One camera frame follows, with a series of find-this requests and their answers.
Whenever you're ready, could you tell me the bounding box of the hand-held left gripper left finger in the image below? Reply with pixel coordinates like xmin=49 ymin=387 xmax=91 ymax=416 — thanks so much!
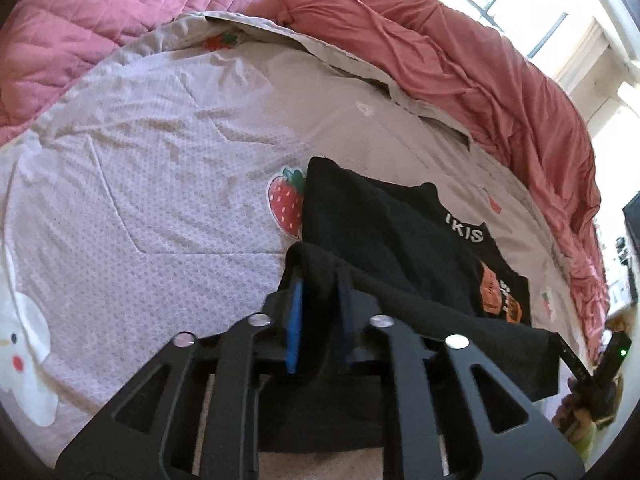
xmin=55 ymin=279 xmax=306 ymax=480

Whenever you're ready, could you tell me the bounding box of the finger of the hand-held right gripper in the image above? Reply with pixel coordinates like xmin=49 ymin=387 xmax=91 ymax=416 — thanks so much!
xmin=549 ymin=331 xmax=603 ymax=398

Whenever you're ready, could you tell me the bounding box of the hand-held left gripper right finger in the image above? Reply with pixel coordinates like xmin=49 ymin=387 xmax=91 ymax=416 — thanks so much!
xmin=335 ymin=276 xmax=587 ymax=480

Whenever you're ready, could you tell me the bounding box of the black sweatshirt with orange cuffs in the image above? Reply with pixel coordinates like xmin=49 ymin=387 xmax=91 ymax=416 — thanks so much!
xmin=260 ymin=156 xmax=562 ymax=453

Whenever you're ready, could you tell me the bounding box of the person's right hand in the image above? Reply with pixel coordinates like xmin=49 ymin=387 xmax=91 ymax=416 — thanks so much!
xmin=559 ymin=379 xmax=601 ymax=443

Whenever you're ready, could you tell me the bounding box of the black monitor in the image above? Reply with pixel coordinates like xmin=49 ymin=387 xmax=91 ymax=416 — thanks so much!
xmin=621 ymin=199 xmax=640 ymax=307

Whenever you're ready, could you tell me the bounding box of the strawberry printed pale quilt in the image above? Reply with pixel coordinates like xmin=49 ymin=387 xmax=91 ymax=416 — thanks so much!
xmin=0 ymin=10 xmax=617 ymax=480

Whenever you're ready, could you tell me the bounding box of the rose red duvet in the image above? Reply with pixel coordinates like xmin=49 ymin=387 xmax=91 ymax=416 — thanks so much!
xmin=274 ymin=0 xmax=610 ymax=363

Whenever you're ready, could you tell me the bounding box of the bright window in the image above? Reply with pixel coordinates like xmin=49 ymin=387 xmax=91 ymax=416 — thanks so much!
xmin=440 ymin=0 xmax=608 ymax=88

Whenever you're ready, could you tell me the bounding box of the pink quilted blanket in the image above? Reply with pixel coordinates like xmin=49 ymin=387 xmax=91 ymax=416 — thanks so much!
xmin=0 ymin=0 xmax=281 ymax=146

